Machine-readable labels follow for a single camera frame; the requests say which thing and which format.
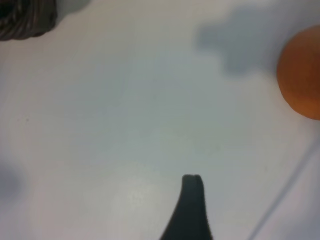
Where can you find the orange fruit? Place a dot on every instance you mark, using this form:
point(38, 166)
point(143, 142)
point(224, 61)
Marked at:
point(302, 72)

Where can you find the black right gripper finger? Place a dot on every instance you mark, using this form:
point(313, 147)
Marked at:
point(191, 212)

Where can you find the dark brown wicker basket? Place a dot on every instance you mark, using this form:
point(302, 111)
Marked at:
point(22, 17)

